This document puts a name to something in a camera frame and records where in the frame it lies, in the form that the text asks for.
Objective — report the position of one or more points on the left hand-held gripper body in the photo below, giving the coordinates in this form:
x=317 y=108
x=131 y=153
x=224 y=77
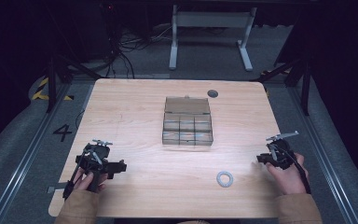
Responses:
x=97 y=154

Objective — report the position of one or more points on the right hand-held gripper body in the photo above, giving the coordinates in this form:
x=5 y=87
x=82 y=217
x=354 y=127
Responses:
x=280 y=152

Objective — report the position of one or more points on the person's left hand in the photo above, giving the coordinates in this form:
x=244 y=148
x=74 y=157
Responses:
x=84 y=182

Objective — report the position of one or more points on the person's right hand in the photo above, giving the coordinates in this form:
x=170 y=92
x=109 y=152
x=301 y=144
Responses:
x=289 y=179

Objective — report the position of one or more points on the grey tape strip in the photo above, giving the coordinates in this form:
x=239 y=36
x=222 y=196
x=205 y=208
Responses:
x=56 y=188

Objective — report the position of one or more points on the black metal stand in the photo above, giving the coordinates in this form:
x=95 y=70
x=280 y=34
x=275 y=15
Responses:
x=306 y=87
x=51 y=84

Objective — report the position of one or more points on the grey round table grommet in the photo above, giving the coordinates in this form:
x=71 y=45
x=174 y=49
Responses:
x=212 y=93

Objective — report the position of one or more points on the clear plastic compartment box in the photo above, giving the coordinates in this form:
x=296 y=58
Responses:
x=187 y=123

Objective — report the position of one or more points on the yellow black floor tape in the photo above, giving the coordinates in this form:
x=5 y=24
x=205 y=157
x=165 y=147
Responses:
x=40 y=91

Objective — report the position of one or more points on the metal floor rail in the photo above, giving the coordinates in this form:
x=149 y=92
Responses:
x=324 y=158
x=28 y=155

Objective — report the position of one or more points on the white metal desk frame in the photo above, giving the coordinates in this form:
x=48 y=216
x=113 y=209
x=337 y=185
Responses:
x=211 y=18

